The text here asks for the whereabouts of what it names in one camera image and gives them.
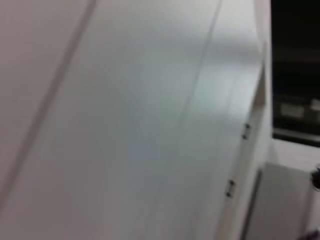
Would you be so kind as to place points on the black round knob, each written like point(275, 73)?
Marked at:
point(316, 178)

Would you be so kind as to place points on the grey cabinet box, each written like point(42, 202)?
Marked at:
point(282, 205)

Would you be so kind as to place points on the small metal door hinge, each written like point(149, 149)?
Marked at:
point(230, 188)
point(246, 131)

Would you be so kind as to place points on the dark window opening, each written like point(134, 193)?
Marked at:
point(295, 62)

